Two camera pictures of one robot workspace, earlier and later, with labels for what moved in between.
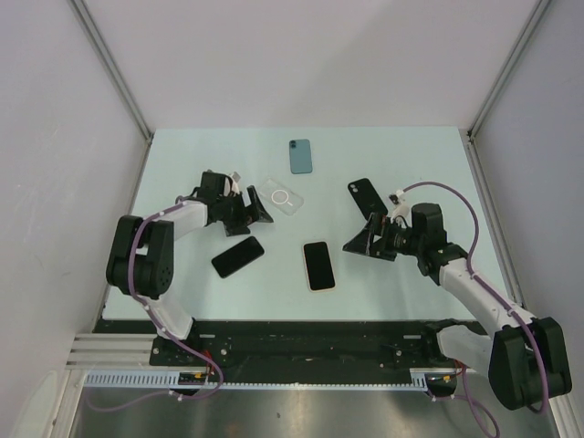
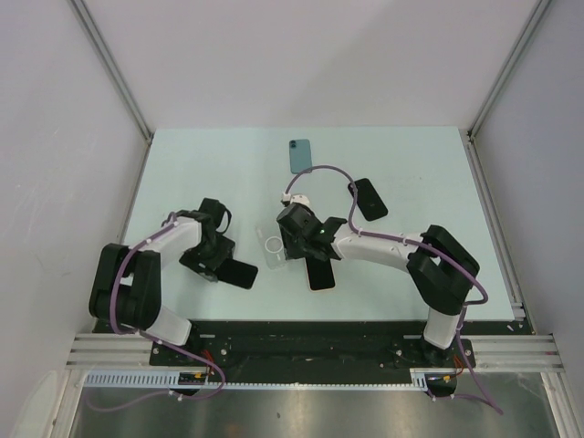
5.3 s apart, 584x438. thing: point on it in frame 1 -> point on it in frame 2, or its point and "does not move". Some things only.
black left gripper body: x=232 y=209 -> x=209 y=254
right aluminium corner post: x=508 y=66 does not move
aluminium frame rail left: x=115 y=352 does not move
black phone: x=318 y=265 does not move
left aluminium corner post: x=108 y=61 does not move
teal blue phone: x=300 y=156 does not move
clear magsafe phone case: x=281 y=196 -> x=273 y=245
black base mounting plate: x=299 y=345 does not move
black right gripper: x=378 y=224 -> x=291 y=252
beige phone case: x=318 y=265 does not move
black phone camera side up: x=367 y=198 does not move
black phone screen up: x=237 y=256 -> x=237 y=273
